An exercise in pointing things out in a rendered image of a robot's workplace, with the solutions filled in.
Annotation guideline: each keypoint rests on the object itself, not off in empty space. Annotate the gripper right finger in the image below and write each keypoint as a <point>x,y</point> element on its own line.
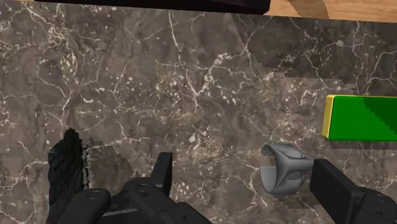
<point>341,192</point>

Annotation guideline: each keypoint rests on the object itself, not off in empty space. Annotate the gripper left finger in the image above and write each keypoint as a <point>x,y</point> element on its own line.
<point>149,195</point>

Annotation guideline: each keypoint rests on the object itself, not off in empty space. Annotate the green book with yellow edge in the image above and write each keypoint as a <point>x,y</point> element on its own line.
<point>359,119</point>

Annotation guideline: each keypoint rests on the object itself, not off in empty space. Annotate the rough black lump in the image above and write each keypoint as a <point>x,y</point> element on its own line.
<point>65,167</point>

